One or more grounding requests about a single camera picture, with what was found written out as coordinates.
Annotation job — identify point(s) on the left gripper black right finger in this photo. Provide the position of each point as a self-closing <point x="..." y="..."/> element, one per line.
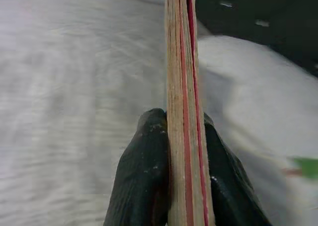
<point x="231" y="193"/>

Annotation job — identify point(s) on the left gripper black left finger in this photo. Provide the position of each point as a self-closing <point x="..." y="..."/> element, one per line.
<point x="141" y="181"/>

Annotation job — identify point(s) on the white pillow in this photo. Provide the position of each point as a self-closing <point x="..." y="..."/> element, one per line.
<point x="261" y="106"/>

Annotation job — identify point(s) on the beige red-edged book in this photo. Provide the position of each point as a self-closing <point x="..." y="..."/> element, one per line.
<point x="183" y="87"/>

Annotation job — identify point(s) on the small green object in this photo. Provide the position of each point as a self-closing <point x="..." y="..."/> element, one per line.
<point x="306" y="167"/>

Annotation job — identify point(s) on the white quilted mattress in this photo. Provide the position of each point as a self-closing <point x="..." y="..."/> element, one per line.
<point x="74" y="99"/>

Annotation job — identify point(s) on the dark patterned curtain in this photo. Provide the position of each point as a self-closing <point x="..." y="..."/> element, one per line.
<point x="273" y="24"/>

